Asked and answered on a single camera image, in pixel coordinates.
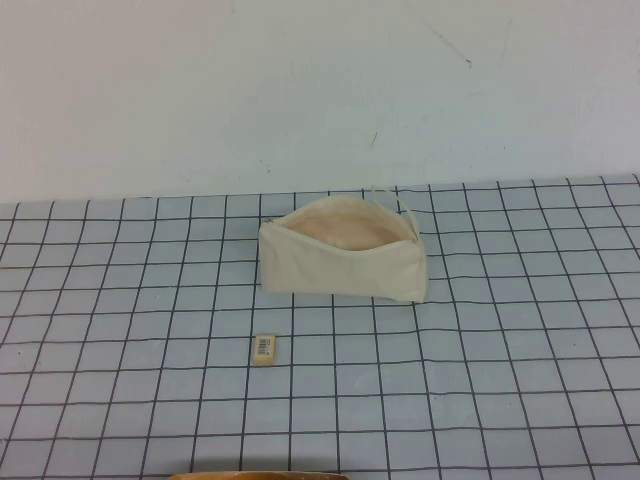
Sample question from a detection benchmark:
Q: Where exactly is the cream eraser with paper sleeve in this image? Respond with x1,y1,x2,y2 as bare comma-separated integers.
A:
252,334,276,369

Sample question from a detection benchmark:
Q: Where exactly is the cream canvas pencil case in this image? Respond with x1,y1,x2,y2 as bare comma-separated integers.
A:
258,183,429,305

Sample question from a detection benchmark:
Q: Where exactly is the blue grid tablecloth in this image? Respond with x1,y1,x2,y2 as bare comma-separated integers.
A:
0,172,640,480

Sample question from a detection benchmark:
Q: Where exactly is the orange-brown curved object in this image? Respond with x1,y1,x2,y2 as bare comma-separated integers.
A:
167,469,351,480

